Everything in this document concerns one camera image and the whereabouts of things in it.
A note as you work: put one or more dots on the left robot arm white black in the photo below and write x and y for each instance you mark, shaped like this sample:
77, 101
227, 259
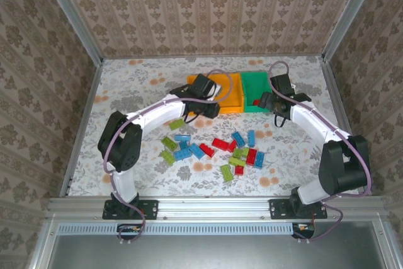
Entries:
126, 149

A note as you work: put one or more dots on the floral patterned table cover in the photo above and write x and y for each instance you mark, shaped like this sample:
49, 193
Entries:
151, 73

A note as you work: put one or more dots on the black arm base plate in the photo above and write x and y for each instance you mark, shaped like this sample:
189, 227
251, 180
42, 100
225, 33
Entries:
278, 209
149, 209

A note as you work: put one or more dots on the small red lego brick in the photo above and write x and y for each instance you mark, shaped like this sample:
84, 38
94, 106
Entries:
239, 170
256, 102
232, 146

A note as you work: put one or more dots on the aluminium frame post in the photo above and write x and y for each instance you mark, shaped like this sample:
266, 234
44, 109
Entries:
72, 14
350, 14

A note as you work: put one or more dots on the small blue lego brick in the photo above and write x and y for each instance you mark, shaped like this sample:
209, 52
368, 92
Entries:
183, 145

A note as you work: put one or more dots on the long aluminium mounting rail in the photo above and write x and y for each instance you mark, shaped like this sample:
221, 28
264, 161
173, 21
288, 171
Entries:
214, 207

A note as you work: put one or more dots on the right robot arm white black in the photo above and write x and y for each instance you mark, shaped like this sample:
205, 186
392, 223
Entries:
343, 168

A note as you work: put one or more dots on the grey metal panel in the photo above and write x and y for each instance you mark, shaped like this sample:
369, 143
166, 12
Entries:
204, 253

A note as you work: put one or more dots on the green plastic bin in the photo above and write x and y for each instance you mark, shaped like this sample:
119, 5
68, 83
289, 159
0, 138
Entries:
252, 84

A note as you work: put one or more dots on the small lime green lego brick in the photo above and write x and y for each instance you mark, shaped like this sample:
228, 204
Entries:
240, 153

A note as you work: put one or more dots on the aluminium side rail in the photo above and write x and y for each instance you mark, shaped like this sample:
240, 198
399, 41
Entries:
337, 99
80, 130

